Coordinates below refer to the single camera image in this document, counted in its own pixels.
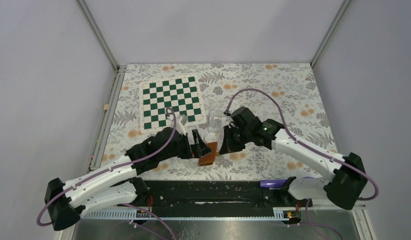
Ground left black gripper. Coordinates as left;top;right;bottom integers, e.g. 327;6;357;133
160;129;212;161

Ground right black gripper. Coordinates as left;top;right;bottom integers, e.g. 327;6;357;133
220;124;252;155

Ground brown leather card holder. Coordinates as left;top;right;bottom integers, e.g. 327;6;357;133
197;141;220;167

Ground clear plastic box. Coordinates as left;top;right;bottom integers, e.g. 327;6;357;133
205;109;231;142

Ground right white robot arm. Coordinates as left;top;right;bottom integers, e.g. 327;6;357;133
219;106;368;210

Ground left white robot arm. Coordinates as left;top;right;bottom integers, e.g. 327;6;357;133
43;115;212;231

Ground green white chessboard mat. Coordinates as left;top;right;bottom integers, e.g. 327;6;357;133
139;75;207;133

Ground purple marker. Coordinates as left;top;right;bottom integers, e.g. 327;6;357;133
259;179;287;189

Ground floral tablecloth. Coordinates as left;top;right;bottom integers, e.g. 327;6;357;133
101;63;337;181

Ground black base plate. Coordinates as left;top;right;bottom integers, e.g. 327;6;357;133
100;177;313;218

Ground aluminium frame rail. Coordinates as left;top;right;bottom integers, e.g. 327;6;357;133
66;65;128;240

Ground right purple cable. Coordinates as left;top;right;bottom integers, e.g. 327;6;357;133
224;88;381;239

